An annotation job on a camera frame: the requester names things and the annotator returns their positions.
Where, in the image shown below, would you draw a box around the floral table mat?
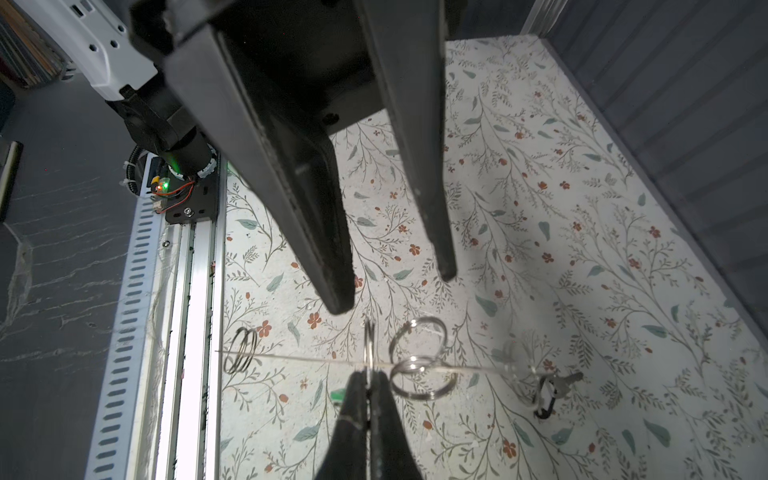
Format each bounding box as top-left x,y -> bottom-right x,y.
219,37 -> 767,479

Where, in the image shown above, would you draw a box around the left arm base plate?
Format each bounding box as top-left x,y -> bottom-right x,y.
140,152 -> 220,224

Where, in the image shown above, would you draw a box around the key with black tag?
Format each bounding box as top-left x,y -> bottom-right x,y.
533,372 -> 584,420

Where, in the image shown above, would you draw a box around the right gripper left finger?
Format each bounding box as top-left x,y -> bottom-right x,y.
315,371 -> 368,480

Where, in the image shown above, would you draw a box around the silver split key rings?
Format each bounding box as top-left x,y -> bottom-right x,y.
221,315 -> 535,403

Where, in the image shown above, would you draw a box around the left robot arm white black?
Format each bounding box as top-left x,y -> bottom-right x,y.
21,1 -> 457,314

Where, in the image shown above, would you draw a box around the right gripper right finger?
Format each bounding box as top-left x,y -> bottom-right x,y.
369,371 -> 423,480

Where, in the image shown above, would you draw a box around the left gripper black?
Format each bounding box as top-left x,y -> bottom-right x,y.
129,1 -> 465,315

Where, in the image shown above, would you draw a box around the white slotted cable duct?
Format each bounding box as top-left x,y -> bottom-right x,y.
83,191 -> 164,480

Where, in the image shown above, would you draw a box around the key with green tag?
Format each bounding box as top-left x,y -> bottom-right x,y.
329,388 -> 346,405

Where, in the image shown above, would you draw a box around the grey metal key holder strap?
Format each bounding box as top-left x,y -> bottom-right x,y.
214,347 -> 559,385

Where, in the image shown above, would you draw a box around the aluminium mounting rail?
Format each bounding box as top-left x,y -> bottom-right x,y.
124,161 -> 227,479

